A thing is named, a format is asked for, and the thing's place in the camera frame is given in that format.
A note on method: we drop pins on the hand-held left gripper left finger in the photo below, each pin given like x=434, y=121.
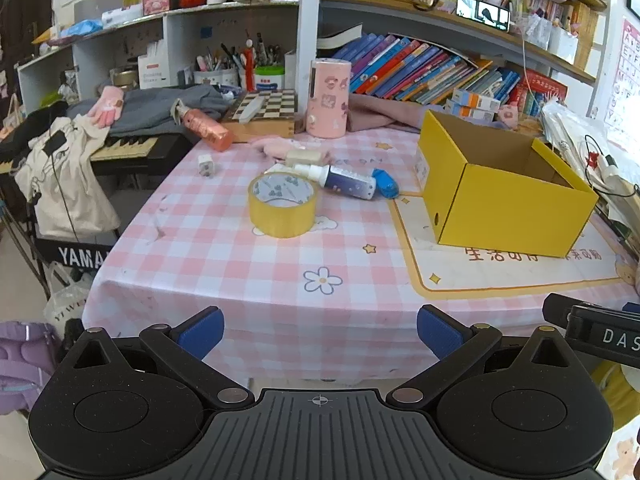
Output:
x=200, y=332

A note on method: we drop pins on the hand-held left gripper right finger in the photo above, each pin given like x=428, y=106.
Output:
x=440, y=332

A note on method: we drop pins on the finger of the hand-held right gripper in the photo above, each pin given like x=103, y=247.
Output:
x=555, y=307

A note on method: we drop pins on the yellow cardboard box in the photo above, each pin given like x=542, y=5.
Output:
x=500, y=210

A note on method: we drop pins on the yellow tape roll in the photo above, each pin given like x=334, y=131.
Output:
x=280, y=221

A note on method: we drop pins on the small blue case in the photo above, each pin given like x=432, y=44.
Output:
x=386, y=184

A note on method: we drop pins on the purple white bottle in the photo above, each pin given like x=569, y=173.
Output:
x=350, y=183

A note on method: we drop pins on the pink knit glove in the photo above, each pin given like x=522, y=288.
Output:
x=107, y=105
x=270, y=147

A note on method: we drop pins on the small white paper box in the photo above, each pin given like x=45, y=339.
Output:
x=302, y=156

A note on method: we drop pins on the pink checked cloth desktop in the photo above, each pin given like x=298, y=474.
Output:
x=225, y=270

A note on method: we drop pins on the white plastic bag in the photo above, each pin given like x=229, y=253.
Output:
x=65, y=305

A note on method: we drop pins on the white power strip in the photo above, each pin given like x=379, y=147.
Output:
x=607, y=167

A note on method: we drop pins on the black keyboard case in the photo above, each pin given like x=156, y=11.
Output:
x=55, y=251

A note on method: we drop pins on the small white charger plug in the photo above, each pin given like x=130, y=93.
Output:
x=206, y=166

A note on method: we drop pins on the purple backpack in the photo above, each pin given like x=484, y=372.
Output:
x=25, y=360

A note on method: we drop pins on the pile of papers and bags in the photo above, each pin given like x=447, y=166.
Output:
x=565, y=130

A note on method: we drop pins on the black electronic keyboard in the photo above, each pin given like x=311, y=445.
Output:
x=150, y=152

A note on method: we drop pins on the cream tote bag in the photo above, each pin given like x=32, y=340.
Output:
x=65, y=195

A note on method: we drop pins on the small pink pig figure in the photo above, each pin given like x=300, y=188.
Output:
x=508, y=116

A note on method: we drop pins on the pink metallic bottle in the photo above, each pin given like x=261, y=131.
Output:
x=205, y=130

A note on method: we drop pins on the orange white carton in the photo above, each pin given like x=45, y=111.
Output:
x=477, y=99
x=467, y=112

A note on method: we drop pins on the mauve cloth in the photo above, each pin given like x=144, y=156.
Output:
x=380, y=112

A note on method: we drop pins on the long grey case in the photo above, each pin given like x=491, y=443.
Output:
x=251, y=110

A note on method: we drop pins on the grey garment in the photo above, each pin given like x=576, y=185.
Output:
x=150, y=105

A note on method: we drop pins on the wooden chessboard box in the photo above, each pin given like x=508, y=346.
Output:
x=275, y=110

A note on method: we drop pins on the pink cylindrical appliance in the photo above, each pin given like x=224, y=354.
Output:
x=327, y=105

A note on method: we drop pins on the white pen cup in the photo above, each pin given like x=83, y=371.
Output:
x=215, y=78

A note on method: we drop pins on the green-lidded white tub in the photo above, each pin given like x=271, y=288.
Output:
x=270, y=80

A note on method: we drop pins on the row of leaning colourful books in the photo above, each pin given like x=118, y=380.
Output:
x=425, y=70

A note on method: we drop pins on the white red-label box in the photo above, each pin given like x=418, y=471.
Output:
x=154, y=72

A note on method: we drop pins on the round metal tin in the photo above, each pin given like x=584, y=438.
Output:
x=123, y=79

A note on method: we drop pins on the white storage bin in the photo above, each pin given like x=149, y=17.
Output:
x=555, y=40

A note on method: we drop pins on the red tassel ornament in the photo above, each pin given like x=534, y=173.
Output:
x=247, y=67

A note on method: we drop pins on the tall white carton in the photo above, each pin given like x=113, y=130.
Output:
x=291, y=72

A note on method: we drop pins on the black thick book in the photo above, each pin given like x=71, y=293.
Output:
x=340, y=37

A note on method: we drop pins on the blue plastic packet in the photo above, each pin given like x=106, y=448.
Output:
x=82, y=27

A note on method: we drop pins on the white wooden bookshelf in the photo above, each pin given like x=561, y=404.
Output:
x=307, y=20

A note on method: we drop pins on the wall poster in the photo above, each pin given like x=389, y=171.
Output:
x=625, y=75

